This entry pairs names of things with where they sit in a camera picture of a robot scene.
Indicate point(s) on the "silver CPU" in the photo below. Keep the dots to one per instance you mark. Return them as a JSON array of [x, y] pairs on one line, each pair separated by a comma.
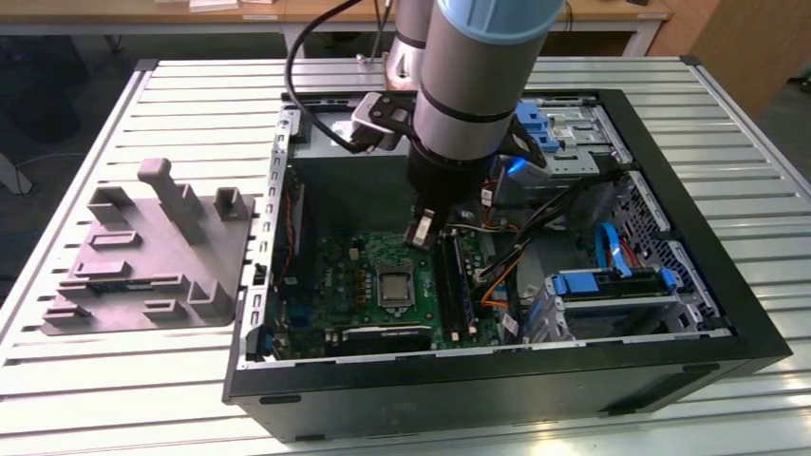
[[397, 288]]

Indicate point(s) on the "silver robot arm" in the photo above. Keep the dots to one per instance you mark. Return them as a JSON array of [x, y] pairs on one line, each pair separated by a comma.
[[469, 95]]

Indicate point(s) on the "grey power supply unit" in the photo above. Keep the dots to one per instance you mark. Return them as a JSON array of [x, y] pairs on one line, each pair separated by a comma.
[[342, 190]]

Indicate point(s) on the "blue drive carrier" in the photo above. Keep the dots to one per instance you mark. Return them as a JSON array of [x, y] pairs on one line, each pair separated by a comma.
[[531, 114]]

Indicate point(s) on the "silver disk bay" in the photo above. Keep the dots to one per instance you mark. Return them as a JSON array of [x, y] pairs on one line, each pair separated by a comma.
[[570, 164], [627, 302]]

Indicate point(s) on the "black RAM slot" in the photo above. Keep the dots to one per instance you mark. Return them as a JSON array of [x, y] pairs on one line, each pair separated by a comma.
[[443, 285], [463, 285]]

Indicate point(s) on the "black case fan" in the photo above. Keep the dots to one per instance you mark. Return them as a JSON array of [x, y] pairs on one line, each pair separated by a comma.
[[301, 261]]

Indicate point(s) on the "blue disk carrier with disk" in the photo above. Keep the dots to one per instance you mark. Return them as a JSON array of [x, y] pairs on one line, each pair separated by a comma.
[[577, 284]]

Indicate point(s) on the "green motherboard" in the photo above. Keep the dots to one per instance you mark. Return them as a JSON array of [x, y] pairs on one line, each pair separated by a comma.
[[346, 309]]

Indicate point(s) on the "black graphics card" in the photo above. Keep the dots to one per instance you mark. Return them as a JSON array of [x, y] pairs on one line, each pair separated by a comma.
[[383, 336]]

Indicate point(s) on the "blue board connector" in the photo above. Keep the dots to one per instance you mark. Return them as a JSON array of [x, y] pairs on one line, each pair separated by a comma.
[[299, 317]]

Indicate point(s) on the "black PC case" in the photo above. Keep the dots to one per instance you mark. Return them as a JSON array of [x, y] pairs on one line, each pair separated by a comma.
[[443, 394]]

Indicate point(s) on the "grey parts rack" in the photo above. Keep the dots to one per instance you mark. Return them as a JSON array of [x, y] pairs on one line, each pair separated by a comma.
[[165, 266]]

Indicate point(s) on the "white box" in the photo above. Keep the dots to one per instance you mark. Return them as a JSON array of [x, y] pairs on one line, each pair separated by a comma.
[[215, 5]]

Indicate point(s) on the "wooden desk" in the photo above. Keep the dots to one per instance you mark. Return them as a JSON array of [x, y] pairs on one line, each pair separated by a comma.
[[190, 16]]

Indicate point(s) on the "RAM stick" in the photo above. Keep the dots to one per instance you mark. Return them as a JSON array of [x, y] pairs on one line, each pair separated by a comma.
[[121, 286]]

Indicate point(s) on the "wooden cabinet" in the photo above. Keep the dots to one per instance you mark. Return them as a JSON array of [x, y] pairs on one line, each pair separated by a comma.
[[754, 47]]

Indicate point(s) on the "black office chair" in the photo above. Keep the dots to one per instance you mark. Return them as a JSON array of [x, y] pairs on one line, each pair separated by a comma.
[[38, 85]]

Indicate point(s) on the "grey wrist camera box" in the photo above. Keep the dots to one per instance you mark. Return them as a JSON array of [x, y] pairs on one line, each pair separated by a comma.
[[367, 116], [535, 172]]

